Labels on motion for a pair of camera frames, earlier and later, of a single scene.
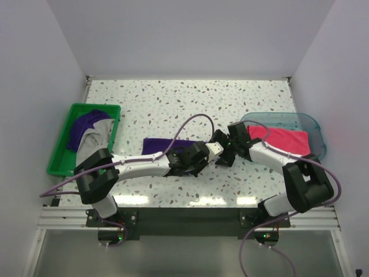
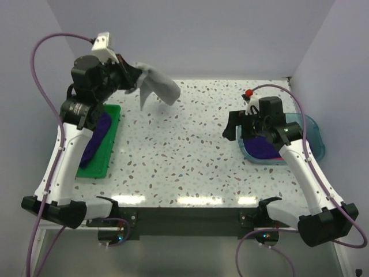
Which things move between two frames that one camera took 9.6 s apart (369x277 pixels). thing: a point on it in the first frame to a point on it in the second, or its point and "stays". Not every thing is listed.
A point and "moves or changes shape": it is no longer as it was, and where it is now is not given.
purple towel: (152, 145) moves or changes shape
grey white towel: (95, 139) to (149, 81)
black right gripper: (226, 160) to (239, 118)
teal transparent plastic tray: (301, 121) stays
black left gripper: (204, 162) to (129, 73)
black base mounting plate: (192, 221) stays
